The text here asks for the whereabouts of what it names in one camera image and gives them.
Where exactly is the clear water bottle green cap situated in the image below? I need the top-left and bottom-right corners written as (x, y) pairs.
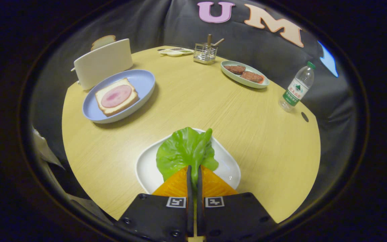
top-left (278, 61), bottom-right (316, 112)

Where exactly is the pale green plate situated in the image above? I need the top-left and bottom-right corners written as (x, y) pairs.
top-left (220, 60), bottom-right (270, 89)

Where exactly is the white divided bean dish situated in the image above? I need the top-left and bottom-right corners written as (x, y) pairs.
top-left (158, 48), bottom-right (195, 57)

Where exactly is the brown meat patty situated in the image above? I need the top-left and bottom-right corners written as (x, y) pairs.
top-left (224, 65), bottom-right (246, 75)
top-left (241, 71), bottom-right (264, 83)

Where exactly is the wire mesh utensil holder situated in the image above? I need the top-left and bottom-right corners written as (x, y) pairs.
top-left (193, 43), bottom-right (218, 65)

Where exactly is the green lettuce leaf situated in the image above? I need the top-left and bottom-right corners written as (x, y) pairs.
top-left (156, 127), bottom-right (219, 184)

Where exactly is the bread slice under ham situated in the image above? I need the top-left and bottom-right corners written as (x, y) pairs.
top-left (95, 78), bottom-right (139, 117)

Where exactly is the black backdrop cloth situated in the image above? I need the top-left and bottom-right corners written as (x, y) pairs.
top-left (29, 0), bottom-right (358, 215)

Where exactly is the white square plate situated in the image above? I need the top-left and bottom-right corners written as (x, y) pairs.
top-left (135, 128), bottom-right (241, 195)

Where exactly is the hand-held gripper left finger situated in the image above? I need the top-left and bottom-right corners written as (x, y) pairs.
top-left (115, 165), bottom-right (194, 242)

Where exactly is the white toaster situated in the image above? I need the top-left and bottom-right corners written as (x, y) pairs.
top-left (71, 38), bottom-right (134, 91)

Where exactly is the blue round plate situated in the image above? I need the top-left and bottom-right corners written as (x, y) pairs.
top-left (82, 69), bottom-right (156, 124)

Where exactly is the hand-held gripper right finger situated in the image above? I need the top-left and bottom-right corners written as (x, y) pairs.
top-left (197, 165), bottom-right (278, 242)

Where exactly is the plain toast bread slice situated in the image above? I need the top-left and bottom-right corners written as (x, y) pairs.
top-left (90, 35), bottom-right (117, 51)

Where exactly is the pink ham slice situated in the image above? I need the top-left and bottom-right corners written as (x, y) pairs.
top-left (101, 84), bottom-right (132, 108)

